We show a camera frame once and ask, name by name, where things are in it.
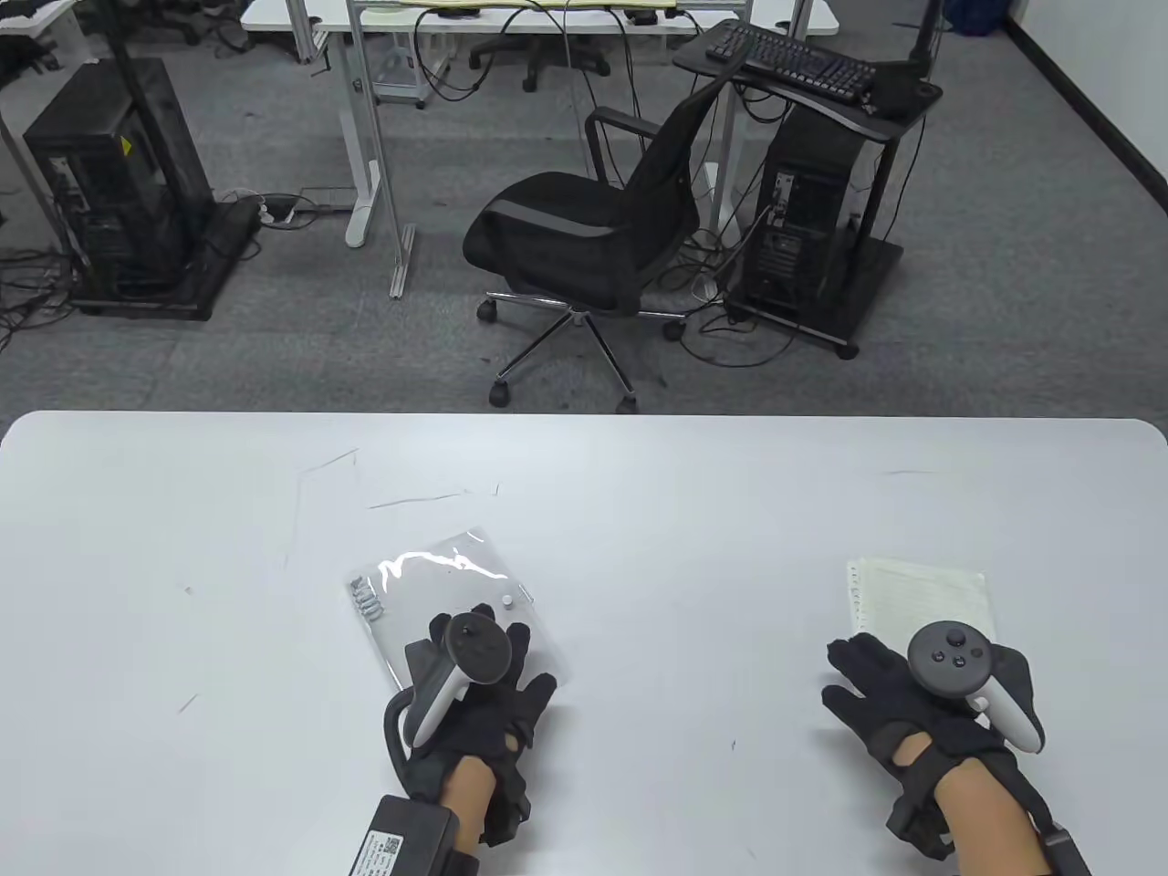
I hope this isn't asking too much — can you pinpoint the person's left hand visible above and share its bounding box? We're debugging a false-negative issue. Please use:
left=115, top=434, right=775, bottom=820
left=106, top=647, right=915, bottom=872
left=399, top=607, right=559, bottom=850

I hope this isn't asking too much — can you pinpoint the person's right hand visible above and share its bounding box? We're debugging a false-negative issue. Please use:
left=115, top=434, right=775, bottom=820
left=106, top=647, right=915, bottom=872
left=821, top=634, right=1048, bottom=851

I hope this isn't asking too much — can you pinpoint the grey and white controller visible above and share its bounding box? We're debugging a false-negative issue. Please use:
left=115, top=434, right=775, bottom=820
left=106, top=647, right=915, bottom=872
left=404, top=613, right=514, bottom=749
left=907, top=621, right=1044, bottom=755

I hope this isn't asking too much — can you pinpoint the stack of lined loose-leaf paper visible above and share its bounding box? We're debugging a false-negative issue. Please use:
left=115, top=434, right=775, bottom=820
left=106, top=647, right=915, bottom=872
left=847, top=557, right=997, bottom=653

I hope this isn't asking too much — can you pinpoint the clear plastic ring binder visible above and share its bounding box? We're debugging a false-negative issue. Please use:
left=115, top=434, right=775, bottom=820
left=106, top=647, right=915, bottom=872
left=345, top=527, right=571, bottom=694

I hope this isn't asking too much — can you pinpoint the person's right forearm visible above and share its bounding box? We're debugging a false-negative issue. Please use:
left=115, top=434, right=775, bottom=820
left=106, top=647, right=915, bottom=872
left=929, top=757, right=1064, bottom=876

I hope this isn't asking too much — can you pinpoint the person's left forearm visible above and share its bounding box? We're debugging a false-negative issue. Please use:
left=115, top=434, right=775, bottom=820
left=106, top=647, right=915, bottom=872
left=436, top=756, right=501, bottom=863

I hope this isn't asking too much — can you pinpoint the black wrist sensor box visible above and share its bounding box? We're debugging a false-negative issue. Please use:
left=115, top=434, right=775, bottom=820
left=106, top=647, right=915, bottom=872
left=1040, top=821, right=1093, bottom=876
left=349, top=796, right=480, bottom=876

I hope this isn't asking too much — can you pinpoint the black rolling computer cart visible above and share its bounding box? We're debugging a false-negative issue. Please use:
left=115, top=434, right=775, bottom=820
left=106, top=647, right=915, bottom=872
left=673, top=23, right=944, bottom=360

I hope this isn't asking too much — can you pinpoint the black mesh office chair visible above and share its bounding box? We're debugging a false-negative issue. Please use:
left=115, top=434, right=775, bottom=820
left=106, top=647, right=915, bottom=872
left=462, top=57, right=742, bottom=413

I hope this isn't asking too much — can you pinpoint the black computer tower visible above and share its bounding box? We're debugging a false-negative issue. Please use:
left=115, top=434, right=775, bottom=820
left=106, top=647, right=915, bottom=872
left=23, top=57, right=217, bottom=302
left=741, top=99, right=866, bottom=316

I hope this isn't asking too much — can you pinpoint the black rolling computer stand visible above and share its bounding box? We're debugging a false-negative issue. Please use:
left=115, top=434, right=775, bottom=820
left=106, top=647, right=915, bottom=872
left=64, top=0, right=264, bottom=322

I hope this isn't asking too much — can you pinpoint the white rolling cabinet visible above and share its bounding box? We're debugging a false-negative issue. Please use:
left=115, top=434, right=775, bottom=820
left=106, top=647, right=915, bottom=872
left=369, top=30, right=454, bottom=110

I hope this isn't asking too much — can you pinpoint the black chair wheel base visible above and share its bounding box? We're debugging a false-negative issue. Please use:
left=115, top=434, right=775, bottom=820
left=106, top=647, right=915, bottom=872
left=467, top=32, right=611, bottom=94
left=119, top=0, right=203, bottom=47

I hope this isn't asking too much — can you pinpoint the black keyboard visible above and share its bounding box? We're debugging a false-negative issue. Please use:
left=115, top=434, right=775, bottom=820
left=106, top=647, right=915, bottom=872
left=704, top=21, right=878, bottom=102

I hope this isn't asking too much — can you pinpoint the dark blue bag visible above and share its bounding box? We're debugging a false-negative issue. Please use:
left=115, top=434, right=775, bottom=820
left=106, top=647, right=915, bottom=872
left=943, top=0, right=1016, bottom=37

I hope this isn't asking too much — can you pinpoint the white background desk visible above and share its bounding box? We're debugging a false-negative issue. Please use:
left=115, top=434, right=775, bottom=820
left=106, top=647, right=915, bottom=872
left=0, top=0, right=85, bottom=261
left=240, top=0, right=840, bottom=249

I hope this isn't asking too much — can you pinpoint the aluminium frame post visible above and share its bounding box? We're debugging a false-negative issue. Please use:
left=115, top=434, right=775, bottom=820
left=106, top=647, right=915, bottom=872
left=347, top=0, right=418, bottom=300

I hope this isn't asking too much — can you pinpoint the tangle of black floor cables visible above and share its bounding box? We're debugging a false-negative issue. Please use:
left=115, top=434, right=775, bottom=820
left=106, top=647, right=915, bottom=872
left=652, top=224, right=799, bottom=370
left=0, top=242, right=78, bottom=357

